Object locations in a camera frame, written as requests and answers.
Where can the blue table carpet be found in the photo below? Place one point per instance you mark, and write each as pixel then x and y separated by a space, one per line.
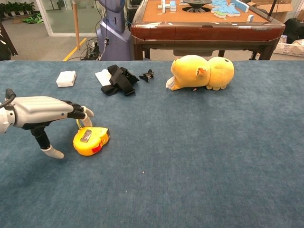
pixel 166 154

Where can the white glass door frame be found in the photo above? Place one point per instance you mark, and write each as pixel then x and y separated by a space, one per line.
pixel 45 19

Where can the yellow tape measure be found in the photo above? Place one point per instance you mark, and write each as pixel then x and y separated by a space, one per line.
pixel 90 145

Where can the single blue-white mahjong tile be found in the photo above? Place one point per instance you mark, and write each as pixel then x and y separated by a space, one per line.
pixel 250 18

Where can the yellow plush toy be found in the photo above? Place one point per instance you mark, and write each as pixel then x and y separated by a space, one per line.
pixel 190 71

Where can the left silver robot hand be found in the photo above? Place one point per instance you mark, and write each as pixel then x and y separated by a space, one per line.
pixel 38 109

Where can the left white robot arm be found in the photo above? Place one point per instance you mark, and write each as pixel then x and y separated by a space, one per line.
pixel 4 121

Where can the brown mahjong table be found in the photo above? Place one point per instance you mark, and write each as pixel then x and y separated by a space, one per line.
pixel 202 31

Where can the black mahjong centre plate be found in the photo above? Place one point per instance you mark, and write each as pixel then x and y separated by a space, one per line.
pixel 197 2

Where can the cardboard box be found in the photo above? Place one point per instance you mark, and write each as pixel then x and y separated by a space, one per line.
pixel 282 9

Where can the white mahjong tile stack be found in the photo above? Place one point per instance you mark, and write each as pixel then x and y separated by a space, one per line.
pixel 169 6

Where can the small black clip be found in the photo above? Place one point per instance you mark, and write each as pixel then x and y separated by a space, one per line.
pixel 146 76

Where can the white paper card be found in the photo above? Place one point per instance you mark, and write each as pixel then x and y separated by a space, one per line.
pixel 102 76

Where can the green floor cloth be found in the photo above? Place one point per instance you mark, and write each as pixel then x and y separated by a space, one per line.
pixel 33 18

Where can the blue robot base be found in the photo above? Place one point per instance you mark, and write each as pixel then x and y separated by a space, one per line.
pixel 114 40

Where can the black bag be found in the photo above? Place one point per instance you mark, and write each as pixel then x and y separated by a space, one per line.
pixel 294 29

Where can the white plastic basket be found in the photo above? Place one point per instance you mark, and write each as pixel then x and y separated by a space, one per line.
pixel 291 50

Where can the green potted plants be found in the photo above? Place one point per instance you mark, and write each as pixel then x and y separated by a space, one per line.
pixel 16 8

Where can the small white box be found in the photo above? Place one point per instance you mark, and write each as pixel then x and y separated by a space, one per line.
pixel 66 78

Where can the wooden pole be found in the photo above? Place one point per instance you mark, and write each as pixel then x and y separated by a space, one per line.
pixel 76 23

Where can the blue mahjong tile pile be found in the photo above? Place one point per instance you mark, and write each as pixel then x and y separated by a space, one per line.
pixel 225 8

